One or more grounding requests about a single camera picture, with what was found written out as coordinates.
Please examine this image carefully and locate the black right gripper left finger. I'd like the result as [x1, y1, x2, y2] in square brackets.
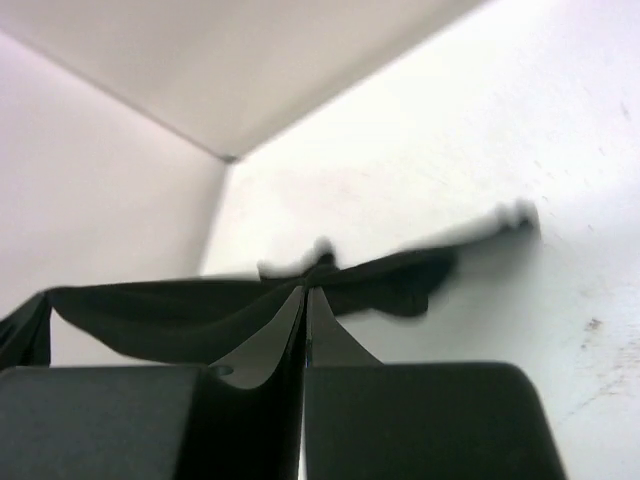
[199, 287, 305, 479]

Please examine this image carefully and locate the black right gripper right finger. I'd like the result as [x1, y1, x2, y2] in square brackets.
[304, 288, 382, 479]

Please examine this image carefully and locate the black tank top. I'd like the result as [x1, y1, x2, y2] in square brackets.
[0, 199, 541, 369]

